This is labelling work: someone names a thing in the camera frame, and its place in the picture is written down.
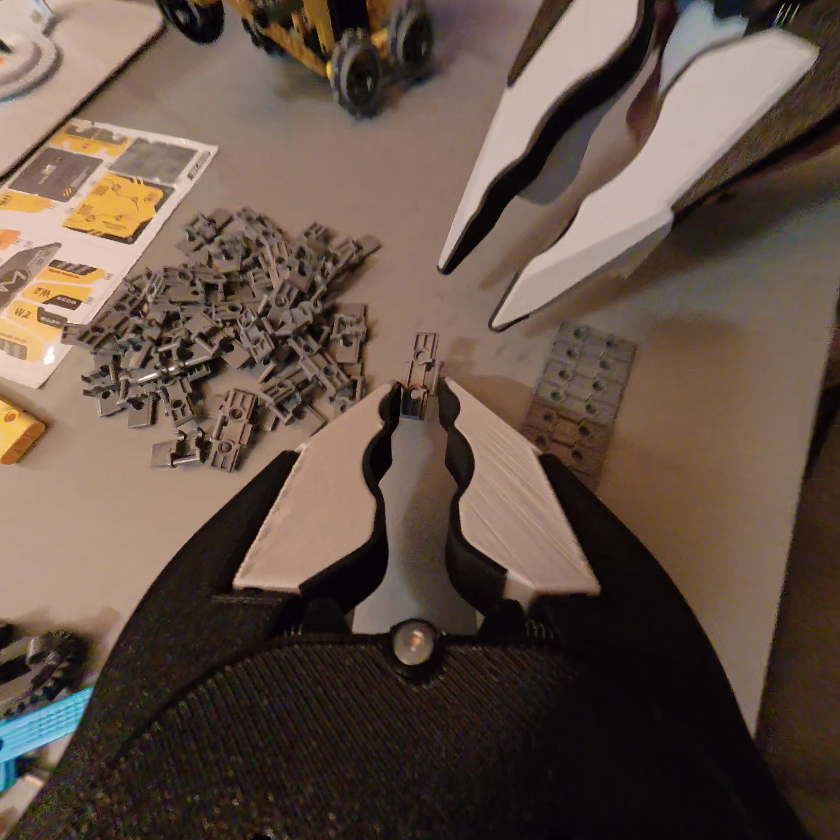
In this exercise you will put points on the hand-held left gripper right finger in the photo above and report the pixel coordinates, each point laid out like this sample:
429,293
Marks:
518,518

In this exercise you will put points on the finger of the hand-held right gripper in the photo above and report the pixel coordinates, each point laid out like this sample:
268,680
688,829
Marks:
656,197
558,79

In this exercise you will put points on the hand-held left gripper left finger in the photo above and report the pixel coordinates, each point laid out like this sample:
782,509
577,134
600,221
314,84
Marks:
315,518

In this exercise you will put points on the assembled grey track strip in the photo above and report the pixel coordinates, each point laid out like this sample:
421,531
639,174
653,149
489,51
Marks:
577,394

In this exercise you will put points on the two joined grey track links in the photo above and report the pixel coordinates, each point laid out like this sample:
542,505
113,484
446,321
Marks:
420,387

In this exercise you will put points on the pile of grey track links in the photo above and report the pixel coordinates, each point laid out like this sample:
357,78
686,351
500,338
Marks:
229,315

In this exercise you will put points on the yellow black toy brick vehicle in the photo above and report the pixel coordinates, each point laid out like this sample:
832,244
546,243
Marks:
295,26

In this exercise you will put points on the yellow brick panel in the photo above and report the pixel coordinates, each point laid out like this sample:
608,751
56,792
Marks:
19,433

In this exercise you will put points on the light blue plastic tool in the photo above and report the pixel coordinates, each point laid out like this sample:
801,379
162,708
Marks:
39,728

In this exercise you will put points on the yellow grey sticker sheet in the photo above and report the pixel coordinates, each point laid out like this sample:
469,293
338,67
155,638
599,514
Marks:
118,197

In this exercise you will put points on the white desk lamp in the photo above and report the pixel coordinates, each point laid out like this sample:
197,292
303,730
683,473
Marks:
98,59

